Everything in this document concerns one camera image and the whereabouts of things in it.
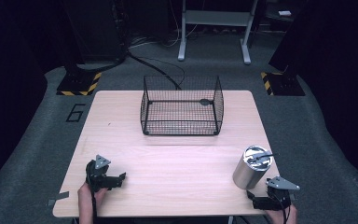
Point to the dark equipment column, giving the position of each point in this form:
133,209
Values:
94,31

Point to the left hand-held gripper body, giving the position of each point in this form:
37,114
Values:
98,177

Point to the person's left hand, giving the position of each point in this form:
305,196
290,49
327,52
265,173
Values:
85,194

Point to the black yellow striped stand base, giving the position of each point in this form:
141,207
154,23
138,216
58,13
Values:
284,84
79,84

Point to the grey tape strip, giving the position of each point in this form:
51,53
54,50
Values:
58,197

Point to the white metal stand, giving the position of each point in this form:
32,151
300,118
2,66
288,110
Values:
217,18

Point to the small white device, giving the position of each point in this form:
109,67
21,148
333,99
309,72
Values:
284,13

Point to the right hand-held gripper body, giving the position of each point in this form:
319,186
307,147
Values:
280,193

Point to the person's right hand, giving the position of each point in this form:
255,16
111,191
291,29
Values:
279,216

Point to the silver metal canister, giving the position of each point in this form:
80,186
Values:
249,174

